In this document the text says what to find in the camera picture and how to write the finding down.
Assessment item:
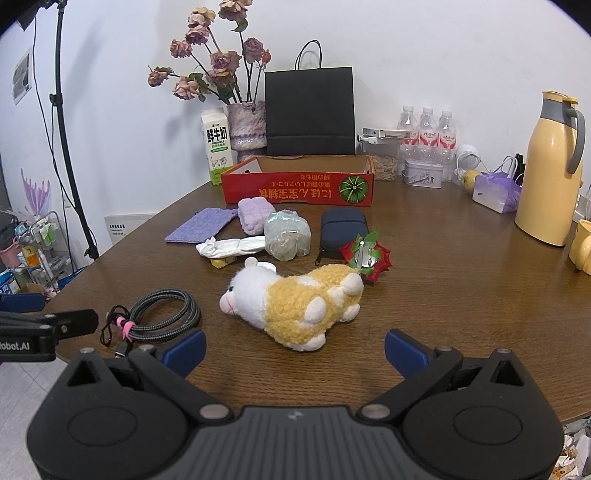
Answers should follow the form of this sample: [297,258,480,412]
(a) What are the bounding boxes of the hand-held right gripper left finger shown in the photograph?
[65,329,234,428]

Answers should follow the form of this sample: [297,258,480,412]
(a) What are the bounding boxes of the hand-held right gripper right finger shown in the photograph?
[358,329,527,428]

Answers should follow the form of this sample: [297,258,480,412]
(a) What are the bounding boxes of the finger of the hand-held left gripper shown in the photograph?
[0,310,99,344]
[0,294,45,313]

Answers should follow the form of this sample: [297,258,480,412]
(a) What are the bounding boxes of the black braided cable coil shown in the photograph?
[99,290,201,359]

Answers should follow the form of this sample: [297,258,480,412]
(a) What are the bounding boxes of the red artificial rose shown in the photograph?
[339,229,393,285]

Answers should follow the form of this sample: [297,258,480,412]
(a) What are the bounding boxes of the white wrapper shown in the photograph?
[196,236,267,260]

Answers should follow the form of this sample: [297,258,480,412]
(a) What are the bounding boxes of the white yellow plush sheep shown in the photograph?
[219,258,365,352]

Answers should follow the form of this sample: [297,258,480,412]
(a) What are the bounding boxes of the purple knitted pouch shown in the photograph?
[165,208,240,244]

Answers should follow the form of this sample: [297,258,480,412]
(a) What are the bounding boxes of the navy zipper case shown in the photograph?
[316,210,369,267]

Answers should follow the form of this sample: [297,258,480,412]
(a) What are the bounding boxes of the red orange cardboard box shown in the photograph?
[221,154,375,206]

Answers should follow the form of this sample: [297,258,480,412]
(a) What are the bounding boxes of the metal storage rack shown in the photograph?
[0,210,75,297]

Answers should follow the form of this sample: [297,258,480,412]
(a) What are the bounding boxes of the purple decorative plant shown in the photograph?
[20,168,52,216]

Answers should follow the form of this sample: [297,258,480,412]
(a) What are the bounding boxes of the purple fluffy rolled cloth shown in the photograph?
[237,197,274,236]

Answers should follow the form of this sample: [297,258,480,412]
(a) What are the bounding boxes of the white printed tin box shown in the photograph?
[401,158,445,188]

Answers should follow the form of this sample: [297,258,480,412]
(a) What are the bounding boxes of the purple plastic bag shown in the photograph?
[471,172,523,214]

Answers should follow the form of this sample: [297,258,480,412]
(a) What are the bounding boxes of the black light stand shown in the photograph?
[14,0,100,260]

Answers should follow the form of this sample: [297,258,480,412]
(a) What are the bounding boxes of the clear container of seeds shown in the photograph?
[360,137,400,182]

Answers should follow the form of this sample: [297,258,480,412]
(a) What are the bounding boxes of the small white fan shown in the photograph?
[454,144,482,179]

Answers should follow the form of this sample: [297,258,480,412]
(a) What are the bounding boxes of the yellow mug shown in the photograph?
[568,219,591,277]

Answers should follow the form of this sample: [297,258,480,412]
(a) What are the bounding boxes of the white green milk carton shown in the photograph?
[200,106,233,186]

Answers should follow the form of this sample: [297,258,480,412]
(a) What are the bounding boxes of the yellow thermos jug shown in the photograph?
[514,90,585,247]

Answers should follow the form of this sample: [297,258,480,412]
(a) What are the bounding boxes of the flat white cardboard box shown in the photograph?
[362,126,414,142]

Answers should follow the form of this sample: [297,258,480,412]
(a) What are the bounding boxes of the purple mottled vase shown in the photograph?
[227,102,268,151]

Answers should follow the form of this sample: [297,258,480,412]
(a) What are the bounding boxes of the black paper bag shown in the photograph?
[264,40,356,157]

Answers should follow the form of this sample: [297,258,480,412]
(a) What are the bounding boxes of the dried rose bouquet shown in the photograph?
[147,0,273,105]

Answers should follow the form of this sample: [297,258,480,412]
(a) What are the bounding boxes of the white cable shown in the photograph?
[480,155,521,177]

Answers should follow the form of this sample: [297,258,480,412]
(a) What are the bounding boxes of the wall poster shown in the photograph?
[11,48,33,105]

